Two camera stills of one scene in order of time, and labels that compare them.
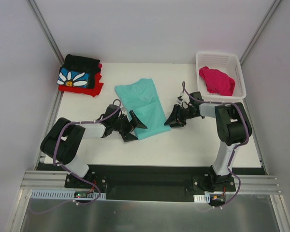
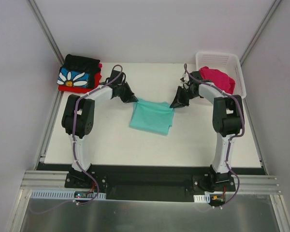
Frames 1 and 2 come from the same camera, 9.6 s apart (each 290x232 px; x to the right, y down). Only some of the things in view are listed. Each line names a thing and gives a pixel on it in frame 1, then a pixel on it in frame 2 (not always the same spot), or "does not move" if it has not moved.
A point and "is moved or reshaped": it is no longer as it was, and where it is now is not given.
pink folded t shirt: [100, 66] does not move
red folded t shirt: [97, 86] does not move
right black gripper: [179, 116] → [185, 92]
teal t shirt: [140, 97] is moved or reshaped
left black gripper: [128, 125] → [123, 90]
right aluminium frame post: [265, 22] does not move
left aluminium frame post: [46, 29] does not move
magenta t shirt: [217, 81] does not move
